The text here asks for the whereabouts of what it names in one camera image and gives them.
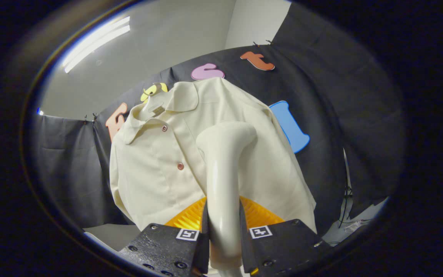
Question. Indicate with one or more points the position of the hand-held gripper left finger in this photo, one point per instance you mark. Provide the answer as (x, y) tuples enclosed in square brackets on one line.
[(160, 246)]

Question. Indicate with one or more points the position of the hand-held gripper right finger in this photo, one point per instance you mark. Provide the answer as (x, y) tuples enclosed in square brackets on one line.
[(283, 246)]

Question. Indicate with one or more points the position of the cream button-up shirt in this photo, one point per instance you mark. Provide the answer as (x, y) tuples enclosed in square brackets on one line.
[(152, 181)]

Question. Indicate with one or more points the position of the white garment steamer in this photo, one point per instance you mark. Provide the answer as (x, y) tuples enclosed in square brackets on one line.
[(223, 184)]

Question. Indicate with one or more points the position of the grey cabinet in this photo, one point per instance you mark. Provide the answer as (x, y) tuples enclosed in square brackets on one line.
[(114, 234)]

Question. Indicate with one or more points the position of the black cloth clip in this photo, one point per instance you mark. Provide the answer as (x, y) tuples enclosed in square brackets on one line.
[(90, 118), (262, 42)]

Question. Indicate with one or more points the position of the black backdrop cloth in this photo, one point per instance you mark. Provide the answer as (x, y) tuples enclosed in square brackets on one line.
[(340, 96)]

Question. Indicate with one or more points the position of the ceiling light panel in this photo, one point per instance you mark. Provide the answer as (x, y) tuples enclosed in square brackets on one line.
[(94, 42)]

